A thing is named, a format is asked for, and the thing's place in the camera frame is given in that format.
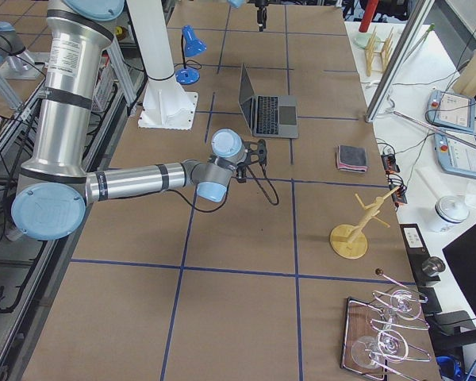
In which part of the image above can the white lidded mug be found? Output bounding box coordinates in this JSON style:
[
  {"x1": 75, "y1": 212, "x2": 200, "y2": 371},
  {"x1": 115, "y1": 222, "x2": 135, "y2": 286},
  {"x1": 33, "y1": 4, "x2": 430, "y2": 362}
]
[{"x1": 433, "y1": 195, "x2": 470, "y2": 233}]

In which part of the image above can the pale green plate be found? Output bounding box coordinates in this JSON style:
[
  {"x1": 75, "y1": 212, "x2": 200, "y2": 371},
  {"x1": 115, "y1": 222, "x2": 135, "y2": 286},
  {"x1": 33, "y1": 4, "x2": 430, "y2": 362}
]
[{"x1": 353, "y1": 33, "x2": 382, "y2": 49}]

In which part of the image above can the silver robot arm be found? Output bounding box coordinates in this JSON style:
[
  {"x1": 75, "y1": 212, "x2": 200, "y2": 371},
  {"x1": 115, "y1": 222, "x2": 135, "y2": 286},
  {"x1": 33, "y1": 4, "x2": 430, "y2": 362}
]
[
  {"x1": 227, "y1": 0, "x2": 269, "y2": 32},
  {"x1": 11, "y1": 1, "x2": 267, "y2": 241}
]

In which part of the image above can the aluminium frame post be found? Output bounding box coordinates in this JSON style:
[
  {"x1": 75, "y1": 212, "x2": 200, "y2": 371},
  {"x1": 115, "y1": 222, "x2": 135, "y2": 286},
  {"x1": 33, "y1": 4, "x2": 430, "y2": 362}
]
[{"x1": 365, "y1": 0, "x2": 435, "y2": 123}]

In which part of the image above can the white plastic basket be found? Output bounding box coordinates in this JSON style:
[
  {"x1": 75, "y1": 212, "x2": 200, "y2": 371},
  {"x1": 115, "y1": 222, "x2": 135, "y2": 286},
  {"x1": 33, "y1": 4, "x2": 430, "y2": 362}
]
[{"x1": 91, "y1": 60, "x2": 114, "y2": 112}]

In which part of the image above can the upper teach pendant tablet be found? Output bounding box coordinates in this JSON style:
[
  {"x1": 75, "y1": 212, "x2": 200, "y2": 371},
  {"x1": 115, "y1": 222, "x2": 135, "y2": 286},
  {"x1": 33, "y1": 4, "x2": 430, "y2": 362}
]
[{"x1": 425, "y1": 90, "x2": 476, "y2": 133}]

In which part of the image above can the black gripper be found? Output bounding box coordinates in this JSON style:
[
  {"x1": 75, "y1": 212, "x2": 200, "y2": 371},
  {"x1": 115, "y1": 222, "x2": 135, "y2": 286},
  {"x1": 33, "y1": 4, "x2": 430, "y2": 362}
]
[
  {"x1": 254, "y1": 0, "x2": 268, "y2": 31},
  {"x1": 236, "y1": 139, "x2": 267, "y2": 183}
]

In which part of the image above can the orange black electronics board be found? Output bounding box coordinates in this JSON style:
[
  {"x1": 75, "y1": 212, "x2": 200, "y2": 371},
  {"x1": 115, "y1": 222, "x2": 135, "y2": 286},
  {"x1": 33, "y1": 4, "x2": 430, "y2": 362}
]
[{"x1": 381, "y1": 153, "x2": 408, "y2": 209}]

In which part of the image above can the folded grey pink cloth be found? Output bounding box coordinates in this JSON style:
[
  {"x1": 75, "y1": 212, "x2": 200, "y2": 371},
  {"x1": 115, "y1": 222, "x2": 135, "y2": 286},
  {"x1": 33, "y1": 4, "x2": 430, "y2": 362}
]
[{"x1": 336, "y1": 145, "x2": 368, "y2": 173}]

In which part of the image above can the upper wine glass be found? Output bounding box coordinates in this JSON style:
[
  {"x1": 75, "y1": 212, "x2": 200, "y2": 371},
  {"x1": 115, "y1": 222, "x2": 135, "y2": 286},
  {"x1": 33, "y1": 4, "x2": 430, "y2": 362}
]
[{"x1": 390, "y1": 290, "x2": 421, "y2": 321}]

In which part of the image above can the grey laptop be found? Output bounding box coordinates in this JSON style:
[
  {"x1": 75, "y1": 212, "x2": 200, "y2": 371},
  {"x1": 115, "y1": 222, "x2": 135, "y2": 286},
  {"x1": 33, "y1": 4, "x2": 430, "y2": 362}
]
[{"x1": 239, "y1": 64, "x2": 299, "y2": 139}]

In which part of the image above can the wine glass rack tray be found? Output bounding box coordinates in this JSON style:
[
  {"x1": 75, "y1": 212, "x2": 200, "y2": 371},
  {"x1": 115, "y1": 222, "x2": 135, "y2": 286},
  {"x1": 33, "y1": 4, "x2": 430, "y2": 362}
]
[{"x1": 340, "y1": 298, "x2": 432, "y2": 380}]

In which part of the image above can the red cylinder cup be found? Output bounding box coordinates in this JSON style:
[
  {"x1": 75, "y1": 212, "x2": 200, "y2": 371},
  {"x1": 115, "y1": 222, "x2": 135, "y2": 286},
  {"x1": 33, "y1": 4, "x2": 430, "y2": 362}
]
[{"x1": 359, "y1": 0, "x2": 379, "y2": 33}]

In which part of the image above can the wooden mug tree stand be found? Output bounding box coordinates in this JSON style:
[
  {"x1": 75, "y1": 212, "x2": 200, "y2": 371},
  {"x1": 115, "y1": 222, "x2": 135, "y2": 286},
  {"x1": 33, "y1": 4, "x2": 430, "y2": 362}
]
[{"x1": 329, "y1": 186, "x2": 399, "y2": 260}]

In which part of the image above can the wooden dish rack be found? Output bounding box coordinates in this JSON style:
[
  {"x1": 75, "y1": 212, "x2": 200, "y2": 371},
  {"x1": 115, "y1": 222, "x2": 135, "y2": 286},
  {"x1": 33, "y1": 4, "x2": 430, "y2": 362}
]
[{"x1": 364, "y1": 29, "x2": 393, "y2": 77}]

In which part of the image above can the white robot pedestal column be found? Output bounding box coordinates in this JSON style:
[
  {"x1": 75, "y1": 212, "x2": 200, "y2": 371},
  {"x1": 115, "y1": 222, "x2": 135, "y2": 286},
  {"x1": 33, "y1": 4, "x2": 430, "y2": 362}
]
[{"x1": 127, "y1": 0, "x2": 198, "y2": 130}]

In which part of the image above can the lower teach pendant tablet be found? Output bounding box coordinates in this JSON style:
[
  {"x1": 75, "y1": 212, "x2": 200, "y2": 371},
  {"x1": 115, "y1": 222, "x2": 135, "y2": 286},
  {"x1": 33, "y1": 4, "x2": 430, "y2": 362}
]
[{"x1": 434, "y1": 131, "x2": 476, "y2": 179}]

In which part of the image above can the teach pendant tablet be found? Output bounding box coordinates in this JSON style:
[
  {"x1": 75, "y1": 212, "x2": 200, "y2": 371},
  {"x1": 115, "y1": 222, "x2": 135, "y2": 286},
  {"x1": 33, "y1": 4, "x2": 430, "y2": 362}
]
[
  {"x1": 434, "y1": 131, "x2": 476, "y2": 179},
  {"x1": 425, "y1": 90, "x2": 476, "y2": 133}
]

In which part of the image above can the blue desk lamp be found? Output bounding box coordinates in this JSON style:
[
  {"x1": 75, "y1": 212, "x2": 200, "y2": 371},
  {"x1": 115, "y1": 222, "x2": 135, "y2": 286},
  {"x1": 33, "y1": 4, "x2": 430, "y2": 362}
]
[{"x1": 175, "y1": 25, "x2": 207, "y2": 85}]

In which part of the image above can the lower wine glass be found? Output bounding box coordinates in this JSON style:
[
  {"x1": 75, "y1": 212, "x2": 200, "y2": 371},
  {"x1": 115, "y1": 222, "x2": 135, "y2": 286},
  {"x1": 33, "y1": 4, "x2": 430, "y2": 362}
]
[{"x1": 351, "y1": 329, "x2": 409, "y2": 369}]

